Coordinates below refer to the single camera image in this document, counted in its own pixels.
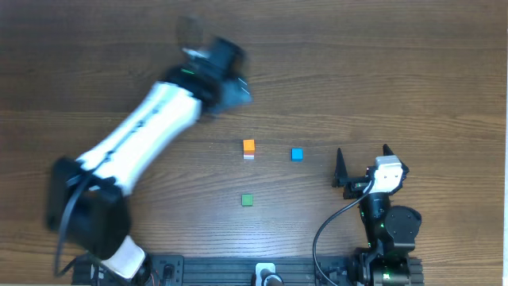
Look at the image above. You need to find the mounting rail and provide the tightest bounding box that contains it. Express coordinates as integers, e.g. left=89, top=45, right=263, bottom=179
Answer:
left=73, top=253, right=425, bottom=286

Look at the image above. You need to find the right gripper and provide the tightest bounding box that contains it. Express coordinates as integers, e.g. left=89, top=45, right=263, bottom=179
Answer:
left=332, top=143, right=410, bottom=199

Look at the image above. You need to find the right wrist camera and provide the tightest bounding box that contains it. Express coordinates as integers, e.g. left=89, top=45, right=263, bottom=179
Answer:
left=371, top=155, right=404, bottom=195

